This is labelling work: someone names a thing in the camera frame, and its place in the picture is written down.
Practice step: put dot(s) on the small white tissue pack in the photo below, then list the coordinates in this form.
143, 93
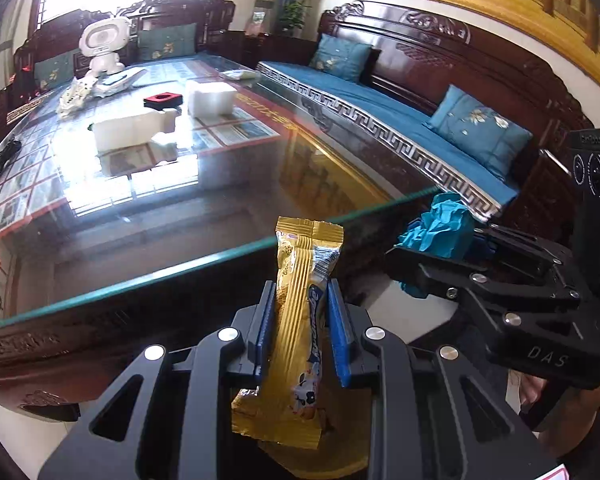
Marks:
240, 75

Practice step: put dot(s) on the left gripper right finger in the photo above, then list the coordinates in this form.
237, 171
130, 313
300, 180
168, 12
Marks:
432, 415

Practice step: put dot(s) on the far sofa teal pillow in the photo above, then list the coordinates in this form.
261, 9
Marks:
167, 42

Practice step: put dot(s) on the far sofa left pillow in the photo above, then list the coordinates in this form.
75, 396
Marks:
55, 71

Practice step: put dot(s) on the white plastic bottle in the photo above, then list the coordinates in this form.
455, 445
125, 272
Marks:
134, 129

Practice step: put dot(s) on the teal wrapper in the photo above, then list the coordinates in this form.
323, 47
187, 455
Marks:
446, 230

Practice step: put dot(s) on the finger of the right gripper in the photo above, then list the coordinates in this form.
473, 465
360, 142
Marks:
435, 276
514, 252

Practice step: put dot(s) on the teal embroidered pillow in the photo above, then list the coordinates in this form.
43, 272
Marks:
479, 131
341, 58

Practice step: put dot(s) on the right hand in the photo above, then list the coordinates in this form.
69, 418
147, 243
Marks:
570, 421

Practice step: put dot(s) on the long wooden sofa blue cushion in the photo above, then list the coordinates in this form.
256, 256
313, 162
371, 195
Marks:
416, 55

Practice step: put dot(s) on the far wooden sofa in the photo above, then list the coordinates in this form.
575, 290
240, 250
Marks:
20, 95

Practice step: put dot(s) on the white toy robot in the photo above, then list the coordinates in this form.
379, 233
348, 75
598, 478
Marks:
101, 42

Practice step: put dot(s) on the white blue flat package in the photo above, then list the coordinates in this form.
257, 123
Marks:
113, 84

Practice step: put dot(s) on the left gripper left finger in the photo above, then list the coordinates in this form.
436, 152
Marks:
167, 415

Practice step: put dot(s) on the black camera mount box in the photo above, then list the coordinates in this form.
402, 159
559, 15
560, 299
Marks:
585, 151

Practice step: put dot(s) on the white crumpled plastic bag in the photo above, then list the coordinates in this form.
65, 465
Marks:
75, 96

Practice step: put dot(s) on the white foam block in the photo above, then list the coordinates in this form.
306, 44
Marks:
211, 99

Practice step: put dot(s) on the corner potted plant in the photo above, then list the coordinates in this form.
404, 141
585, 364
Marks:
293, 18

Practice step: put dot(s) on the red black foam box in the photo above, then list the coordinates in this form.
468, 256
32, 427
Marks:
163, 101

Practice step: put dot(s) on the yellow snack wrapper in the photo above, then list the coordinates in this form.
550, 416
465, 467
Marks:
283, 409

